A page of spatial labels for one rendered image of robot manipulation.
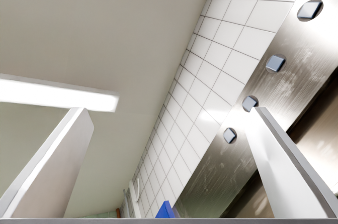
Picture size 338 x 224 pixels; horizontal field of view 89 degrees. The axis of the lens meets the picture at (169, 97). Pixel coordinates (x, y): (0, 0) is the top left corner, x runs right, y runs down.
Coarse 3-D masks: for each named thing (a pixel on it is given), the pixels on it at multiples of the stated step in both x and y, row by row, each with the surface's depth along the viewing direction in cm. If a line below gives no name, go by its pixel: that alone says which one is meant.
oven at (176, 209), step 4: (288, 12) 56; (276, 32) 59; (264, 52) 62; (252, 72) 64; (240, 92) 68; (224, 120) 72; (212, 140) 77; (200, 160) 81; (188, 180) 86; (176, 200) 92; (176, 204) 92; (172, 208) 94; (176, 208) 91; (176, 212) 91; (180, 212) 88; (176, 216) 90; (180, 216) 88
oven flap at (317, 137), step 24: (336, 96) 45; (312, 120) 49; (336, 120) 43; (312, 144) 47; (336, 144) 42; (336, 168) 40; (264, 192) 56; (336, 192) 38; (240, 216) 62; (264, 216) 54
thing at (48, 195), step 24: (72, 120) 9; (48, 144) 8; (72, 144) 9; (24, 168) 7; (48, 168) 7; (72, 168) 9; (24, 192) 6; (48, 192) 7; (0, 216) 5; (24, 216) 6; (48, 216) 7
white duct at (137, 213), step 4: (132, 184) 144; (132, 188) 141; (132, 192) 139; (132, 196) 138; (132, 200) 137; (136, 204) 131; (136, 208) 128; (136, 212) 127; (136, 216) 126; (140, 216) 124
